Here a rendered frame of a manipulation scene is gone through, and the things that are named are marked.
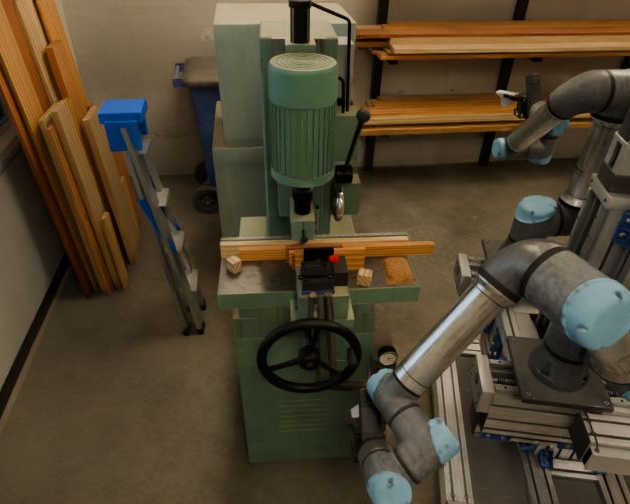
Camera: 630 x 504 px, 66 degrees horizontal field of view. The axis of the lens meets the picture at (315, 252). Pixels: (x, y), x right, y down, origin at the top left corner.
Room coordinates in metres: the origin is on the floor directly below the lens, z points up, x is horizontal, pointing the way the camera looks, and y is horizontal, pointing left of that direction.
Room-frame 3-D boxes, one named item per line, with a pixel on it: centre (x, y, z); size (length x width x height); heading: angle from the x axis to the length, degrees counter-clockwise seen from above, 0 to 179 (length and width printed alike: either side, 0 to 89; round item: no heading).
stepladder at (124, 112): (1.85, 0.71, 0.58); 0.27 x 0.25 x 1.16; 99
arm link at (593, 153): (1.38, -0.85, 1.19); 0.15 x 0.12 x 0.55; 98
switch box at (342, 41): (1.57, -0.07, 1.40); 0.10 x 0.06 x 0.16; 5
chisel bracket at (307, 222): (1.26, 0.04, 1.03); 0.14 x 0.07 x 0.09; 5
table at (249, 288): (1.14, -0.01, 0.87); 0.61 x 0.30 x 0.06; 95
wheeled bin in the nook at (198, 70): (3.17, 0.60, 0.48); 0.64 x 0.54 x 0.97; 101
